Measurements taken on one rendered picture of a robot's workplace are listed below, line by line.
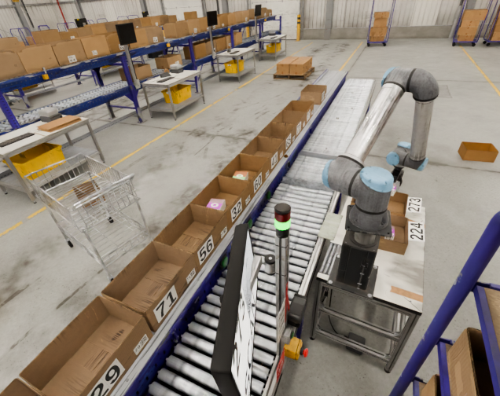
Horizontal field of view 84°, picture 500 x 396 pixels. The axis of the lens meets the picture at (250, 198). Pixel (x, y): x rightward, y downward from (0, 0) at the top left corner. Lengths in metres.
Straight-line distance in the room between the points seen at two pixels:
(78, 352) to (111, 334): 0.15
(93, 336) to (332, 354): 1.62
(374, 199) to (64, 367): 1.60
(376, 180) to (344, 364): 1.49
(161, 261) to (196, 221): 0.40
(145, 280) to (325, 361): 1.42
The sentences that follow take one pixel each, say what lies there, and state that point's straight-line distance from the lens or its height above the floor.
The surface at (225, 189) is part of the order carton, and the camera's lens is 2.29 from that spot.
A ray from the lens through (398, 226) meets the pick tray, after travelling 2.32.
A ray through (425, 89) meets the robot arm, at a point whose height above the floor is 1.76.
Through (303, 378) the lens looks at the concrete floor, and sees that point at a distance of 2.36.
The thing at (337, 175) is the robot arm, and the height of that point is 1.43.
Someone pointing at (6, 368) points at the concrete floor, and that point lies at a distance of 3.12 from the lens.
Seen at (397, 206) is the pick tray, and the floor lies 0.76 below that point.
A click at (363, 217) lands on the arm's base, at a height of 1.27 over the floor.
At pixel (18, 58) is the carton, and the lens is 6.07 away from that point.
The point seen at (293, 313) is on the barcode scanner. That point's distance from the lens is 1.30.
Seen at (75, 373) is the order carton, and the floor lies 0.89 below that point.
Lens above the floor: 2.19
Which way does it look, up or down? 36 degrees down
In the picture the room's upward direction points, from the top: 4 degrees counter-clockwise
